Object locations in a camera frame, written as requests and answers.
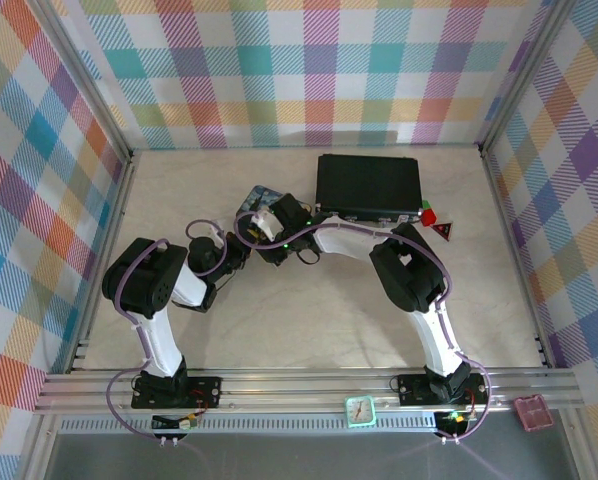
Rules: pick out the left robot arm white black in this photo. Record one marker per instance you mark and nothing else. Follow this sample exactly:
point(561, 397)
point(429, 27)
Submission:
point(159, 340)

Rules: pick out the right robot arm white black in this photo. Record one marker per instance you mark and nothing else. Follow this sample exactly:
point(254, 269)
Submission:
point(439, 335)

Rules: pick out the blue picture card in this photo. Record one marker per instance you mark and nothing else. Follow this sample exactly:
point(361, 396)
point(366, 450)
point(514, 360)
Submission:
point(259, 196)

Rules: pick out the black hard case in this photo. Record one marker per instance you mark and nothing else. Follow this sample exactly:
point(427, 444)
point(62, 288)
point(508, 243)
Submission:
point(366, 182)

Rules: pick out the yellow green power connector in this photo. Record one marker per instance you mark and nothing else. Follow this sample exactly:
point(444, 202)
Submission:
point(189, 423)
point(455, 417)

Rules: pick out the small green square clock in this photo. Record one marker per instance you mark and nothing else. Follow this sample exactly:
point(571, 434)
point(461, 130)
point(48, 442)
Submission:
point(360, 411)

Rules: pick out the grey metal panel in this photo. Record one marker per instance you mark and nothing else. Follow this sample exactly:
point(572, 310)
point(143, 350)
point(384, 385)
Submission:
point(304, 457)

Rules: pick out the small pink plastic box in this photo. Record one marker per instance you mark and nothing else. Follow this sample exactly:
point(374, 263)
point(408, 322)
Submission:
point(532, 413)

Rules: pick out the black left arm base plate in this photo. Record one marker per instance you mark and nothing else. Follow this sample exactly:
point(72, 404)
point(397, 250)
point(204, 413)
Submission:
point(206, 390)

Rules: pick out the aluminium mounting rail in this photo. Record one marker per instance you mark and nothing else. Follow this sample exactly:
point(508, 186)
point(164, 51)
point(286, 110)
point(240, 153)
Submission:
point(289, 392)

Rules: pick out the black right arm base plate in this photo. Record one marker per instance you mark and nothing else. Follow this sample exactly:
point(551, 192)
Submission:
point(414, 387)

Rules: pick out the aluminium frame post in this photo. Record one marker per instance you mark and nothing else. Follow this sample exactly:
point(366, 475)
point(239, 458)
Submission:
point(79, 75)
point(524, 70)

